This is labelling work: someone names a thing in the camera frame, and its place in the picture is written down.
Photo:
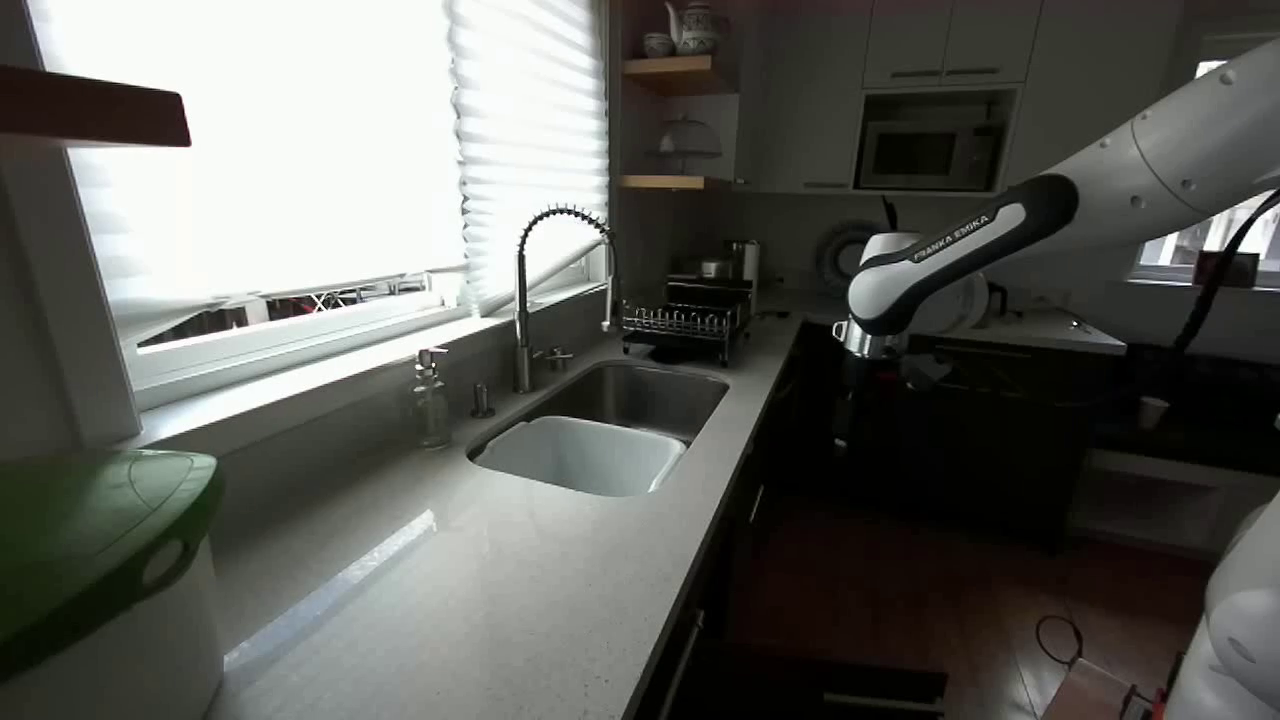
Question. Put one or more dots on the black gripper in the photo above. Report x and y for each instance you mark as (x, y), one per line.
(864, 385)

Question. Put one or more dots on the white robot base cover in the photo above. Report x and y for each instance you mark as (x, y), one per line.
(1234, 655)

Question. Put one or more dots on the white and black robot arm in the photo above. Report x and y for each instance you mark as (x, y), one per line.
(1174, 165)

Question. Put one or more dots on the stainless steel sink basin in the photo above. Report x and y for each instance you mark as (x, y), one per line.
(624, 392)

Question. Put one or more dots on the white tub in sink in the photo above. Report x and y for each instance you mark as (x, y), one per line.
(580, 454)

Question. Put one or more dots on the dark lower cabinet drawer fronts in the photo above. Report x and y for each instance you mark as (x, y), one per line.
(702, 672)

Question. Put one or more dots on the dark kitchen island counter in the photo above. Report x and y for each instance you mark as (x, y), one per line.
(1050, 438)

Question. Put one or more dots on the black dish drying rack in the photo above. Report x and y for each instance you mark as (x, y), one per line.
(695, 323)

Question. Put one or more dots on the built-in microwave oven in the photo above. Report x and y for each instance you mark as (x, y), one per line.
(935, 140)

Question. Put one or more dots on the chrome spring kitchen faucet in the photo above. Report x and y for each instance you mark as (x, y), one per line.
(523, 333)

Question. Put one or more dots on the clear glass soap dispenser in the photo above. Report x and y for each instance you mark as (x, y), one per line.
(428, 399)

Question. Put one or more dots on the white pleated window blind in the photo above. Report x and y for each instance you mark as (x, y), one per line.
(529, 118)

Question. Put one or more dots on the white bin with green lid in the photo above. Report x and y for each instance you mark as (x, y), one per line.
(105, 584)

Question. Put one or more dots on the brown shelf edge top left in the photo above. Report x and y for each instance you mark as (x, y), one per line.
(60, 106)

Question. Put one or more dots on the wooden wall shelf lower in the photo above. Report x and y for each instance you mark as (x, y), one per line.
(667, 183)

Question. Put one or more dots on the wooden wall shelf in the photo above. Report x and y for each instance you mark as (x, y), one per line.
(682, 74)
(667, 183)

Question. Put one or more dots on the white upper wall cabinets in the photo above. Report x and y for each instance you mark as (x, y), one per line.
(809, 69)

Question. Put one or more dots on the wooden wall shelf upper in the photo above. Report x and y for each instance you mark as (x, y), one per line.
(682, 74)

